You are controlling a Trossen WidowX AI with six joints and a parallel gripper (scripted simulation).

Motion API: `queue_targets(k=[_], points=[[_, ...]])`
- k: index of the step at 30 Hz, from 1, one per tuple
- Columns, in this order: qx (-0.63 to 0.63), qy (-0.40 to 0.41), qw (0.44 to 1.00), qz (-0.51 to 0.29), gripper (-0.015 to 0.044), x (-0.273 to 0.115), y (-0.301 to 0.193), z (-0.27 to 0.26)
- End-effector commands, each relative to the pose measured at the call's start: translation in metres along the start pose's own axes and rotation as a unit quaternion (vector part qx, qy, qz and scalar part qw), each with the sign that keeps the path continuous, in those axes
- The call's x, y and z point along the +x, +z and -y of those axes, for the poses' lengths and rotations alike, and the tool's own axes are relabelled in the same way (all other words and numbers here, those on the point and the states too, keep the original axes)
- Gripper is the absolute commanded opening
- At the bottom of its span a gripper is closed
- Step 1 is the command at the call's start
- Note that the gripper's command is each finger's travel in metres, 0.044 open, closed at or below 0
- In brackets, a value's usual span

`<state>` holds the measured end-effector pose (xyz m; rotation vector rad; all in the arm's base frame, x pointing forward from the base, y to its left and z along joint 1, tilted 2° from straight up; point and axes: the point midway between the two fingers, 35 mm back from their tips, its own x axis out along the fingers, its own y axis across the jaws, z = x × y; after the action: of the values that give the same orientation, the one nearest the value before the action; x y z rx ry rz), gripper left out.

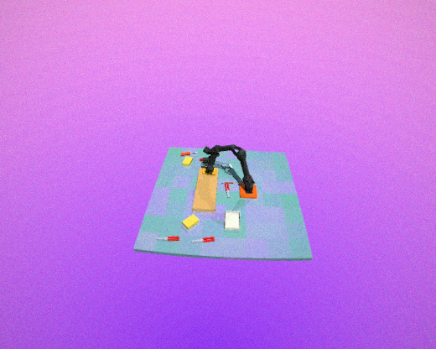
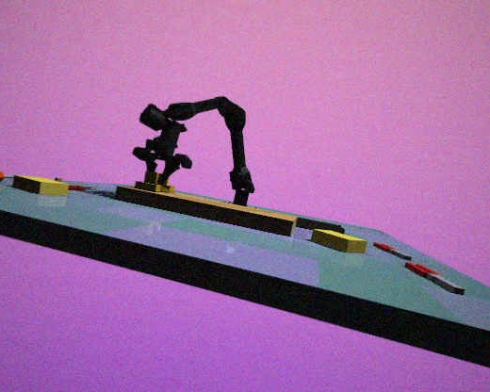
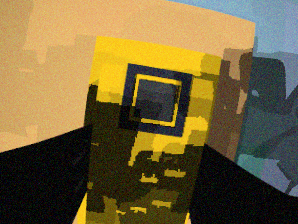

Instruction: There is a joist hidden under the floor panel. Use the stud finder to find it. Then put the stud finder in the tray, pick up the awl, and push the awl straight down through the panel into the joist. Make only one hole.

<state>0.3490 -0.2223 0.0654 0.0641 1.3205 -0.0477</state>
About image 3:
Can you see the tan floor panel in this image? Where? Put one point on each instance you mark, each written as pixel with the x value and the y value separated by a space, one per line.
pixel 46 53

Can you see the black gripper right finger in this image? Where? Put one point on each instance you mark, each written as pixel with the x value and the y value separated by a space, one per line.
pixel 227 194

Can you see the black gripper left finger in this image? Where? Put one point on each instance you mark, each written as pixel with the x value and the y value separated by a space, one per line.
pixel 44 183

